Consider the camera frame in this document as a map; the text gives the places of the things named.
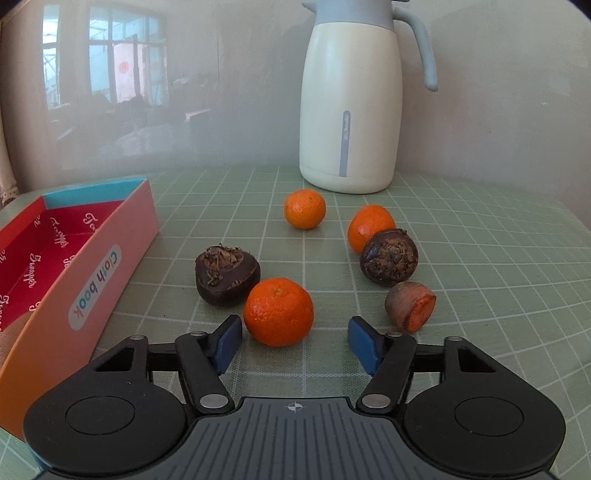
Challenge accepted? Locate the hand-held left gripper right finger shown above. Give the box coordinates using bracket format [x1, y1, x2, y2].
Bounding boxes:
[348, 316, 499, 415]

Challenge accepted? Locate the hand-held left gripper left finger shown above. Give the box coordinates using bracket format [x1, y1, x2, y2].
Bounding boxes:
[92, 315, 242, 415]

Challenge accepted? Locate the small orange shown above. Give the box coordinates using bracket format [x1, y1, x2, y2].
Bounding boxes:
[243, 277, 315, 348]
[347, 204, 397, 254]
[284, 189, 327, 229]

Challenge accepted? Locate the carrot piece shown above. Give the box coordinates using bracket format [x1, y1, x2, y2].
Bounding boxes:
[385, 281, 437, 333]

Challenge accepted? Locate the dark water chestnut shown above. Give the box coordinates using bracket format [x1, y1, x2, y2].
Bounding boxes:
[195, 244, 262, 306]
[360, 228, 419, 287]

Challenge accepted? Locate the colourful cardboard box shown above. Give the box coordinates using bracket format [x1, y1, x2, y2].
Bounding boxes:
[0, 176, 161, 441]

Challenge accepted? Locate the cream thermos jug grey lid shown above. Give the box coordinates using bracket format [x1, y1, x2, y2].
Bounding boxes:
[299, 0, 438, 195]

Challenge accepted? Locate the beige lace curtain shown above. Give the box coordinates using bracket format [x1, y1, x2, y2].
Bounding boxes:
[0, 115, 19, 208]

